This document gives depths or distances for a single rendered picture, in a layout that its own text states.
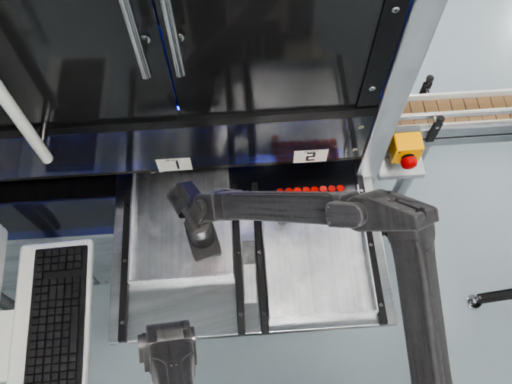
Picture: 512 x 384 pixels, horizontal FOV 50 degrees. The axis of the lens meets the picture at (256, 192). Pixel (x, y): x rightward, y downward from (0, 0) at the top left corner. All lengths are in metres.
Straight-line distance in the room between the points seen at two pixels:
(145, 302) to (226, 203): 0.42
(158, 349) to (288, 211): 0.34
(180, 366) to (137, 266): 0.66
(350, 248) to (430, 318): 0.57
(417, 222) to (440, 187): 1.76
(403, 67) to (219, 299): 0.69
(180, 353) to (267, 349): 1.44
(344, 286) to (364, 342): 0.91
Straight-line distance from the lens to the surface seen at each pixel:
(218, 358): 2.23
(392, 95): 1.20
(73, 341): 1.47
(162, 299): 1.39
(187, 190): 1.20
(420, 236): 0.85
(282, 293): 1.37
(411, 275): 0.87
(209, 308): 1.37
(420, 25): 1.05
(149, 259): 1.42
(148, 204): 1.48
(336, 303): 1.37
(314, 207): 0.94
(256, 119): 1.21
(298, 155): 1.35
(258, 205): 1.03
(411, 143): 1.42
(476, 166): 2.70
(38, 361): 1.49
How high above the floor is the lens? 2.20
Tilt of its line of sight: 64 degrees down
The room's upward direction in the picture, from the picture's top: 1 degrees counter-clockwise
